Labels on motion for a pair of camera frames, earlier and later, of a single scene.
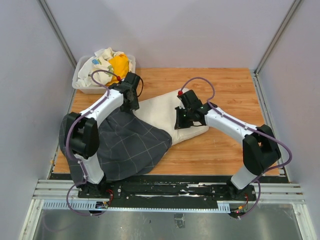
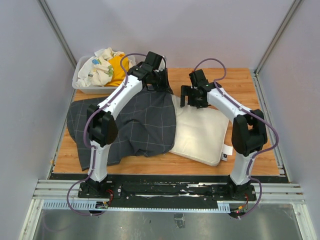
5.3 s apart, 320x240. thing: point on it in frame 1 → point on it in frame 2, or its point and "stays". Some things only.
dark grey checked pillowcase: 128,145 → 146,126
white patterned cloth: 99,62 stays
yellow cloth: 120,66 stays
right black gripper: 179,124 → 186,90
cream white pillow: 162,108 → 201,133
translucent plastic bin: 99,89 stays
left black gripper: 135,105 → 166,87
